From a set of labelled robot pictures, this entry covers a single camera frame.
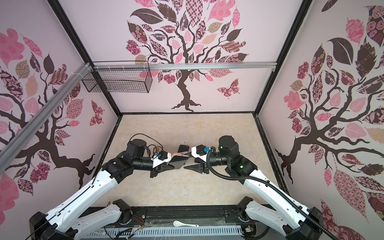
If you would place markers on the white slotted cable duct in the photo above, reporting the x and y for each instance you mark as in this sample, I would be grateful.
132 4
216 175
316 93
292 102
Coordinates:
158 233

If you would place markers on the white plastic spoon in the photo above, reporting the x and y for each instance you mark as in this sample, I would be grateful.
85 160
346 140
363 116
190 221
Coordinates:
181 224

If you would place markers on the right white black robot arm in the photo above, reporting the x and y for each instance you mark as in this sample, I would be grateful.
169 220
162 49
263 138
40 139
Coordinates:
226 162

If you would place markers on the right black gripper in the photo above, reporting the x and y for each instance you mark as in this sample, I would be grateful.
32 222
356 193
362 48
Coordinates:
199 169

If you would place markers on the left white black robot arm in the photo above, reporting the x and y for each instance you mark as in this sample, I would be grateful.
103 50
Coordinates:
65 222

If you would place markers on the grey aluminium rail left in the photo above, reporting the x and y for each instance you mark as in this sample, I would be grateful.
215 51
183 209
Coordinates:
11 150

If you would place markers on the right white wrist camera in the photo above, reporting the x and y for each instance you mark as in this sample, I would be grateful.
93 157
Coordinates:
200 152

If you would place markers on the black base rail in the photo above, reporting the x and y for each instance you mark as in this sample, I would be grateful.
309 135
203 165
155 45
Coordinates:
186 213

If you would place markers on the grey aluminium rail back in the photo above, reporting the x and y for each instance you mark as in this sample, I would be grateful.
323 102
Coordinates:
199 66

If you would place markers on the black wire basket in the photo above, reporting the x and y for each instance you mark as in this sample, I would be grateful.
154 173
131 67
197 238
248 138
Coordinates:
119 77

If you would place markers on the grey aluminium rail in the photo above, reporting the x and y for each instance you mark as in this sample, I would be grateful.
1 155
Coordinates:
11 150
199 66

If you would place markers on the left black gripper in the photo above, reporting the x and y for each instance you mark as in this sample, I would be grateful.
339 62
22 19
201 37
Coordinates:
158 169

